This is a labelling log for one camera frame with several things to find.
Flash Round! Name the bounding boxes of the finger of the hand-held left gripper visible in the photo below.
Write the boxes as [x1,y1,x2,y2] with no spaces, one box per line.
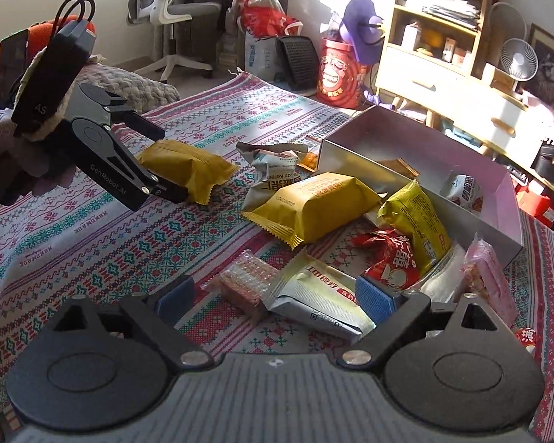
[80,140,188,212]
[105,100,167,141]

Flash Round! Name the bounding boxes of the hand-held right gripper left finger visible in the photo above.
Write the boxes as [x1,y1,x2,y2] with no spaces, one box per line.
[41,276,215,372]

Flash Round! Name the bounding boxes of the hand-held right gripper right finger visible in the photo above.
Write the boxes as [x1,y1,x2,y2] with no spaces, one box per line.
[341,276,513,372]

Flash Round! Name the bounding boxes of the mustard yellow snack packet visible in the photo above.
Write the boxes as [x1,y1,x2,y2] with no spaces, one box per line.
[136,140,240,206]

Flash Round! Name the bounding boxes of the red foil snack packet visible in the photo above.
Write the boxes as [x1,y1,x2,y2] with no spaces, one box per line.
[351,230,428,291]

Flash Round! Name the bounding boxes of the clear packet of brown biscuits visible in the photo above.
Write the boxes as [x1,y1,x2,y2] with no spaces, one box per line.
[202,249,280,328]

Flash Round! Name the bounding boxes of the clear white snack packet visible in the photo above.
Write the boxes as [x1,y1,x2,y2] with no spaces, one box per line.
[420,244,472,305]

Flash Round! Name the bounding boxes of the large yellow snack packet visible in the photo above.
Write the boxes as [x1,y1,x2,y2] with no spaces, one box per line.
[241,172,382,251]

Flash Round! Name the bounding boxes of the pink and silver cardboard box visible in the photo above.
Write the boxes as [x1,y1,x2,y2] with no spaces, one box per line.
[316,104,524,278]

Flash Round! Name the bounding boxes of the person's left hand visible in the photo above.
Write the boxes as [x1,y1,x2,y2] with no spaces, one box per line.
[0,104,75,195]

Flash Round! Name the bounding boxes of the grey quilted cushion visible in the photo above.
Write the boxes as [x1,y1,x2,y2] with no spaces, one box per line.
[78,62,181,114]

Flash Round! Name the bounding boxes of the silver foil snack packet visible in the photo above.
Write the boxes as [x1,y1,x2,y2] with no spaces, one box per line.
[264,250,377,344]

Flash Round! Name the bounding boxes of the yellow packet with black print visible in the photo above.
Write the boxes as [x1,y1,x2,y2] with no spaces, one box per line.
[377,179,453,278]

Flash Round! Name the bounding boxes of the patterned woven tablecloth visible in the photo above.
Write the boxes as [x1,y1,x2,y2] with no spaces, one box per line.
[0,71,554,425]

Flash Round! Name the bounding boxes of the pink snack packet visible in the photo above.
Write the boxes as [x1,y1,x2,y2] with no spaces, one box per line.
[464,235,518,328]

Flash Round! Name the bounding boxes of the white office chair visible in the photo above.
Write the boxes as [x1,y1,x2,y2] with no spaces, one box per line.
[124,0,241,81]

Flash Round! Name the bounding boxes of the white paper bag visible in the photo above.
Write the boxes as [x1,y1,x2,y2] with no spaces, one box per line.
[244,28,287,81]

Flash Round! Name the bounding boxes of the white packet with red print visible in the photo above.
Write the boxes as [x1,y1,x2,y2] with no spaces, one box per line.
[438,168,485,215]

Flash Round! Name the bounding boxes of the small orange snack packet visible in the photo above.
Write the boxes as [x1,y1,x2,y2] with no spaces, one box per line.
[298,136,324,174]

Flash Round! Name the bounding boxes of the small red snack packet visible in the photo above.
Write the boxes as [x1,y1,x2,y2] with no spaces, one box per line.
[510,325,538,356]

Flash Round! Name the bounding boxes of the red plastic bag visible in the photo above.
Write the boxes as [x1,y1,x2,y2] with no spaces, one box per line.
[237,0,303,40]

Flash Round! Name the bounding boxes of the black grid heater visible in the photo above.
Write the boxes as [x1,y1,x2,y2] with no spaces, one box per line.
[276,36,321,93]

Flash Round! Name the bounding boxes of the red box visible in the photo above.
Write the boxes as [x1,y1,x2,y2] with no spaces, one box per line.
[514,185,554,229]

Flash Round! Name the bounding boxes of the red gift bucket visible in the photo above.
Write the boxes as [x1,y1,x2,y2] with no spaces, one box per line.
[316,37,370,109]

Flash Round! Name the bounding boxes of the black round box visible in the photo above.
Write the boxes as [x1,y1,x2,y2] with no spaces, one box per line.
[531,141,554,185]

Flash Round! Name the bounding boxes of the white drawer cabinet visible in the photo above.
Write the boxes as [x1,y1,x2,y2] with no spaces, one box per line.
[374,46,554,167]

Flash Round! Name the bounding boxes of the small white fan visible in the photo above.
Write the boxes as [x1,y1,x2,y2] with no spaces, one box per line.
[501,38,538,95]

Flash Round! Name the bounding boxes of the wooden bookshelf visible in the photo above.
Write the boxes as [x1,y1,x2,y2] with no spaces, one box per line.
[387,0,502,77]

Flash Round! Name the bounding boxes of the framed picture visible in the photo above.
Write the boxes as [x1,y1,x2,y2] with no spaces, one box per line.
[526,23,554,116]

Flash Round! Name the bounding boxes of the stack of papers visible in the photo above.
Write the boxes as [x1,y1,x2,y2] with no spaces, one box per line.
[422,2,482,31]

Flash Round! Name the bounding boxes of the large white fan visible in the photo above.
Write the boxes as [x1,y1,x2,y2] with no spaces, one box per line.
[487,2,528,56]

